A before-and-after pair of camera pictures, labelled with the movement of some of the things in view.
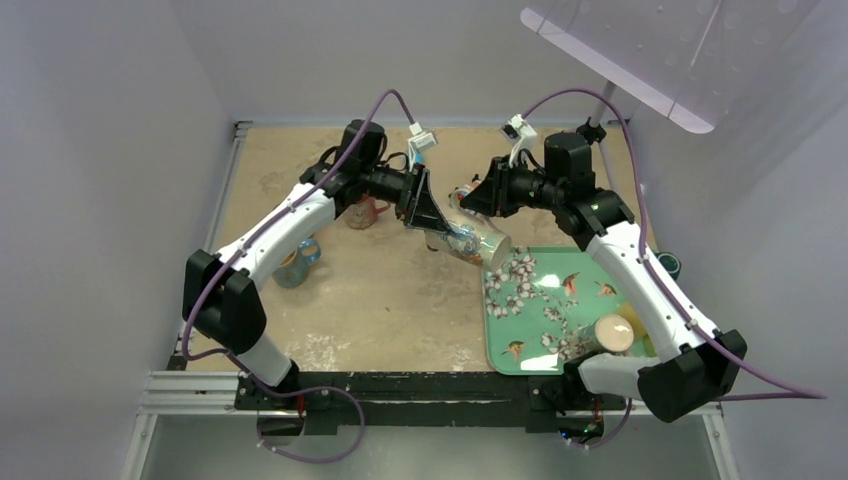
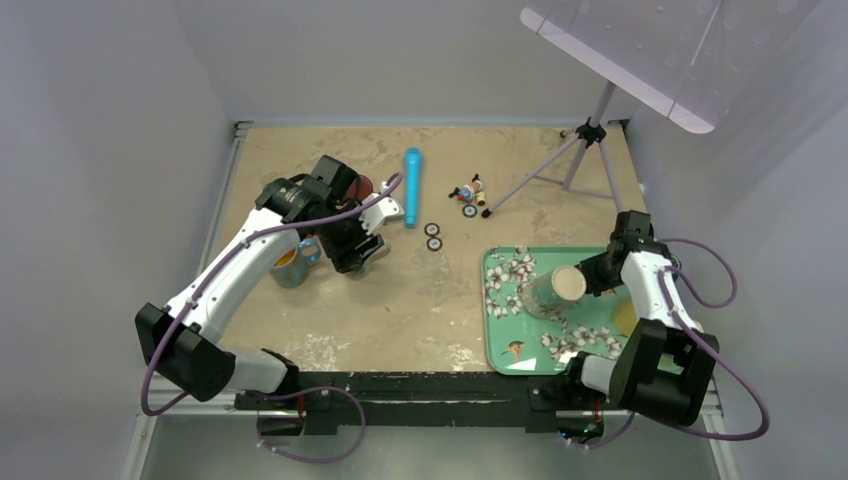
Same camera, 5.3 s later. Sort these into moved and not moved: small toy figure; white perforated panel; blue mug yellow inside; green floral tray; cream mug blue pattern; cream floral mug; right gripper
Moved: cream floral mug; cream mug blue pattern; right gripper
Not moved: blue mug yellow inside; white perforated panel; green floral tray; small toy figure
